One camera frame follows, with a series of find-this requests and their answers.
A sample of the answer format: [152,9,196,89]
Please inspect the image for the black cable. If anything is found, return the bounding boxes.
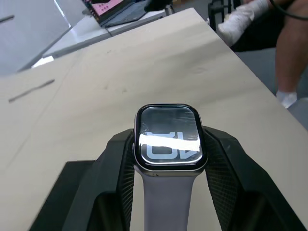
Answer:
[269,0,308,18]

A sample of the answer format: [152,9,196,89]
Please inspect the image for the lavender silicone watch strap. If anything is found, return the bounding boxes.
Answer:
[141,169,197,231]

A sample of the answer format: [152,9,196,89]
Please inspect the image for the white sock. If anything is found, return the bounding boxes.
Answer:
[275,89,297,108]

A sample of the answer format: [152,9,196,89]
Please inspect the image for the black watch stand base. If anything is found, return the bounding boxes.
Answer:
[28,160,96,231]

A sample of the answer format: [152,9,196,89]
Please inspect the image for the silver smartwatch body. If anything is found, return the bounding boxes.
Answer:
[133,103,209,178]

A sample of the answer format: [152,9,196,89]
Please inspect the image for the white sneaker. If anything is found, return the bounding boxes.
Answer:
[218,0,269,46]

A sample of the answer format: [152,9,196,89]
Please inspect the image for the open laptop with pink screen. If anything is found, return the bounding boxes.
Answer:
[81,0,154,27]

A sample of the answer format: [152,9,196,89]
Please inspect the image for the person's bare leg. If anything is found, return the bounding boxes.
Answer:
[274,0,308,93]

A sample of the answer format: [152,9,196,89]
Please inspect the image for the black chair frame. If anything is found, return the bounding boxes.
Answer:
[206,0,233,27]

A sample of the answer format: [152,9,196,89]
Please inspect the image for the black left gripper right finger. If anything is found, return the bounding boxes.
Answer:
[203,127,308,231]

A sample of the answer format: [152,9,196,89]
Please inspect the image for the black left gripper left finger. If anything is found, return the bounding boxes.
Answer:
[62,128,136,231]

